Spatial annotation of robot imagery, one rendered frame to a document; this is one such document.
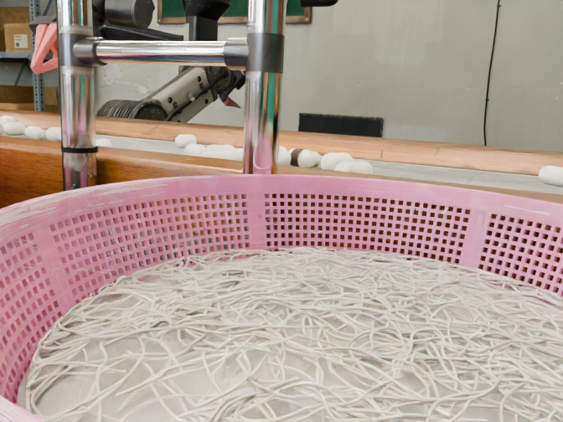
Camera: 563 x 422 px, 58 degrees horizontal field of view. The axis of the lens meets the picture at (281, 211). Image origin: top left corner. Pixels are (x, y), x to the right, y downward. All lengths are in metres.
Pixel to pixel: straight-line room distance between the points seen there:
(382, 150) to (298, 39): 2.13
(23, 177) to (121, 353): 0.32
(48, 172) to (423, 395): 0.37
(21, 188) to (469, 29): 2.33
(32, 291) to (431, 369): 0.14
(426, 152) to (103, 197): 0.50
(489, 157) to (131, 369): 0.57
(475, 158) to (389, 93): 1.98
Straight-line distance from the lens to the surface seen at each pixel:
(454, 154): 0.68
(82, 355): 0.18
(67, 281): 0.23
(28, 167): 0.48
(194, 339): 0.19
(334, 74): 2.71
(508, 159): 0.68
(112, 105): 1.22
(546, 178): 0.60
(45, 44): 0.91
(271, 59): 0.31
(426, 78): 2.62
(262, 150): 0.31
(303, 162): 0.55
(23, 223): 0.21
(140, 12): 0.95
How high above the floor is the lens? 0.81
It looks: 12 degrees down
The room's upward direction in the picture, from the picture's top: 3 degrees clockwise
